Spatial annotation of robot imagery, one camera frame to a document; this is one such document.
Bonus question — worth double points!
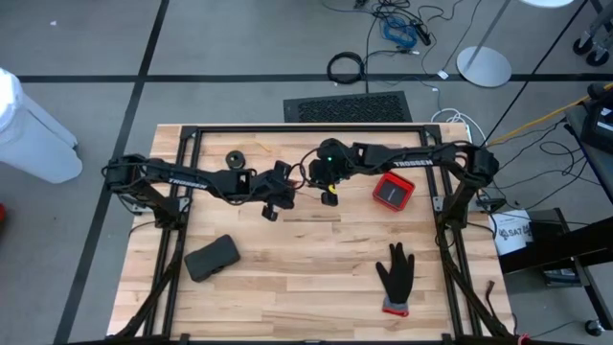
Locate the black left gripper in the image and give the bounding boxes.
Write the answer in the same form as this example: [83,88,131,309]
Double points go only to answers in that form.
[251,160,296,221]

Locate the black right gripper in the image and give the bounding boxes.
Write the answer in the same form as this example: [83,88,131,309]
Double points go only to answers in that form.
[309,137,368,206]

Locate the yellow cord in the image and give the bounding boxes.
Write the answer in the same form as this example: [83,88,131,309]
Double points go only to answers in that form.
[233,138,271,155]

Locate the plain black spool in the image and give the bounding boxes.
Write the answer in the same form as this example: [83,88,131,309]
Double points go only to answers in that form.
[225,149,246,171]

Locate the black glove red cuff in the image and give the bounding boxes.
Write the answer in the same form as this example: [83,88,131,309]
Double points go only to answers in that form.
[375,241,416,318]

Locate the black perforated floor mat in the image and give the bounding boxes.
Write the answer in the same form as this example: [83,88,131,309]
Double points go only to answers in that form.
[283,90,414,124]

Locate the red square container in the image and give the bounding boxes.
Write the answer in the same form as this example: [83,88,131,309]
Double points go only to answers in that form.
[372,171,417,213]

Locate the black zip case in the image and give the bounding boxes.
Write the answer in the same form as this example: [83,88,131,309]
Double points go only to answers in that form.
[183,234,241,284]

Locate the black power strip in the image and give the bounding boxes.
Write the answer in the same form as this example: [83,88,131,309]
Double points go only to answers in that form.
[409,18,433,48]

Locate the white round stand base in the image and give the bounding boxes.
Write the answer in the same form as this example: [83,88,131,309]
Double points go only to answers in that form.
[455,0,513,89]

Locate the white printed paper sheet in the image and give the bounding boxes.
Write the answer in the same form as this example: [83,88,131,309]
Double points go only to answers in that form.
[490,209,534,257]

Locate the black side table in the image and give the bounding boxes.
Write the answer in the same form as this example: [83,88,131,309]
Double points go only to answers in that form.
[497,103,613,332]

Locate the white bin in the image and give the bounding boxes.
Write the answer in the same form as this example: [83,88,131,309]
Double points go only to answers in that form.
[0,66,84,185]

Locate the black device white labels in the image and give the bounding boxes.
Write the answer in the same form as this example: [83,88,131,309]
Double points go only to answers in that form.
[581,80,613,155]

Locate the grey wheeled cart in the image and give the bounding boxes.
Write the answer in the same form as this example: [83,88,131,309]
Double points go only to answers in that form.
[572,0,613,68]

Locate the coiled black floor cable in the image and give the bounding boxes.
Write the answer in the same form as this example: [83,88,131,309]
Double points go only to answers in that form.
[326,51,367,86]

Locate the white floor cable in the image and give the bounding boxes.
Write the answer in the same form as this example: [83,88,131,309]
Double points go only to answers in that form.
[429,107,488,145]

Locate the blue floor cable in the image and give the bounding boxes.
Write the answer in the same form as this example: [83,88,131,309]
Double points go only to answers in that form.
[380,15,420,50]

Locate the yellow floor cable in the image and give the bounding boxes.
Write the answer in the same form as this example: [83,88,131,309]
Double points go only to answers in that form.
[486,81,613,148]

